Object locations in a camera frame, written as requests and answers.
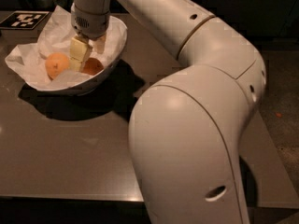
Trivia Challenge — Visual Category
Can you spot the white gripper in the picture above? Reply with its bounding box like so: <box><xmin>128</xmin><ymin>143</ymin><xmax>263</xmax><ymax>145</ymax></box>
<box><xmin>69</xmin><ymin>4</ymin><xmax>110</xmax><ymax>72</ymax></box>

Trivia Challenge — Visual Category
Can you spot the orange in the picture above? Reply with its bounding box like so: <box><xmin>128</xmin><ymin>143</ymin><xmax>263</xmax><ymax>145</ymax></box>
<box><xmin>45</xmin><ymin>52</ymin><xmax>69</xmax><ymax>79</ymax></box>
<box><xmin>82</xmin><ymin>57</ymin><xmax>104</xmax><ymax>76</ymax></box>

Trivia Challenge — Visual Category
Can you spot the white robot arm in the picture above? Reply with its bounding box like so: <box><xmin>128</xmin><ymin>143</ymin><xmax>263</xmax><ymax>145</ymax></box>
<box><xmin>72</xmin><ymin>0</ymin><xmax>266</xmax><ymax>224</ymax></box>

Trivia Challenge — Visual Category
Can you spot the white ceramic bowl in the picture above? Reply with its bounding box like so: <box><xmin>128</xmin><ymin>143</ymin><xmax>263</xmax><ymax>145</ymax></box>
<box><xmin>25</xmin><ymin>14</ymin><xmax>129</xmax><ymax>97</ymax></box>

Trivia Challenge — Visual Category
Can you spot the white crumpled paper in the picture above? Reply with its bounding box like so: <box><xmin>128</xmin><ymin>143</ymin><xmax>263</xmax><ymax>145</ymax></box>
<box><xmin>4</xmin><ymin>5</ymin><xmax>127</xmax><ymax>91</ymax></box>

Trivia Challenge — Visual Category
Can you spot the black white fiducial marker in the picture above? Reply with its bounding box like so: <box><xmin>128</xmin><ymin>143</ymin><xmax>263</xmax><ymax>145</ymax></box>
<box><xmin>0</xmin><ymin>10</ymin><xmax>50</xmax><ymax>30</ymax></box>

